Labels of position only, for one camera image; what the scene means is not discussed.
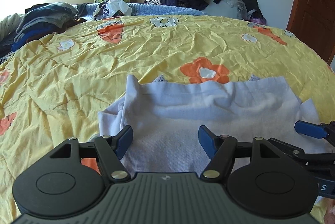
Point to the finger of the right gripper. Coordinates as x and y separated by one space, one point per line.
309 129

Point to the folded dark clothes stack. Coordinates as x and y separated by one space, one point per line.
38 21

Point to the yellow carrot print bedspread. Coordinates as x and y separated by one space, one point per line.
54 87

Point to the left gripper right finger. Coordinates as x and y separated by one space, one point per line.
220 150

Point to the light lavender garment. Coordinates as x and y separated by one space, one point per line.
165 118

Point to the blue quilted blanket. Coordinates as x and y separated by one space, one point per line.
138 9

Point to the black bag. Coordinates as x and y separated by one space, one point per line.
253 10

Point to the white crumpled garment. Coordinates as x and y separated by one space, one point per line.
111 8

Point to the brown wooden door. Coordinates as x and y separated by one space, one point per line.
312 21

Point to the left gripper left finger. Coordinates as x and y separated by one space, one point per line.
110 150

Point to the clear plastic bag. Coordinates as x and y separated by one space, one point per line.
227 8

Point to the person's right hand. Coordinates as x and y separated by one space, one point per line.
329 217

